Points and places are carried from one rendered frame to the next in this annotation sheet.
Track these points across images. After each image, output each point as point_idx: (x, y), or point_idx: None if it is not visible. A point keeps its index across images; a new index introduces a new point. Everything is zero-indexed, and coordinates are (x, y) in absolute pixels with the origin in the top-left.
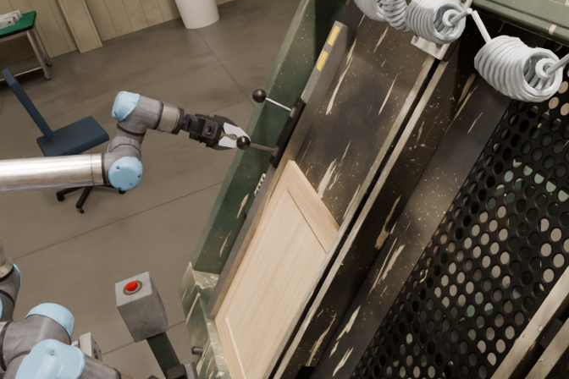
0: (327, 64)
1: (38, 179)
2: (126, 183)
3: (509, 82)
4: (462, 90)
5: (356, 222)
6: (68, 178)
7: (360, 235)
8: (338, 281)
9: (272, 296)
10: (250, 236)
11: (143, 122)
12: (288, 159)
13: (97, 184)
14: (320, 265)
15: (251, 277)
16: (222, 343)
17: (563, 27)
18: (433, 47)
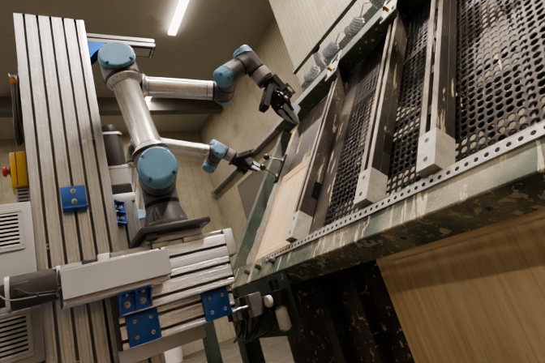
0: (293, 141)
1: (183, 144)
2: (220, 150)
3: (353, 22)
4: (345, 85)
5: (323, 122)
6: (195, 146)
7: (325, 124)
8: (322, 141)
9: (289, 205)
10: (268, 213)
11: None
12: (282, 177)
13: (206, 152)
14: None
15: (274, 221)
16: None
17: None
18: (332, 71)
